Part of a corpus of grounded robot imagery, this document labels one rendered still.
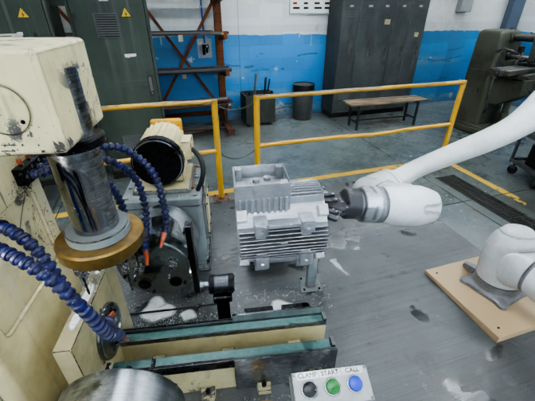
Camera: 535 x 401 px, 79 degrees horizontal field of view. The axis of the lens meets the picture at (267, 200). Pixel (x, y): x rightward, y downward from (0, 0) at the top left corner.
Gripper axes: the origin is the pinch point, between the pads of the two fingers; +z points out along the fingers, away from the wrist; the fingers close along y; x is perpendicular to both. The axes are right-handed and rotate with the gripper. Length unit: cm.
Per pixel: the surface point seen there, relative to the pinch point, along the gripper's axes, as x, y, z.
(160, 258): 32.9, -18.2, 30.3
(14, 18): -8, -289, 191
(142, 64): 23, -306, 89
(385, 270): 51, -31, -59
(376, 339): 53, 0, -41
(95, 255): 7.6, 10.5, 37.3
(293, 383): 29.6, 26.0, -3.5
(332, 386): 28.5, 27.7, -11.5
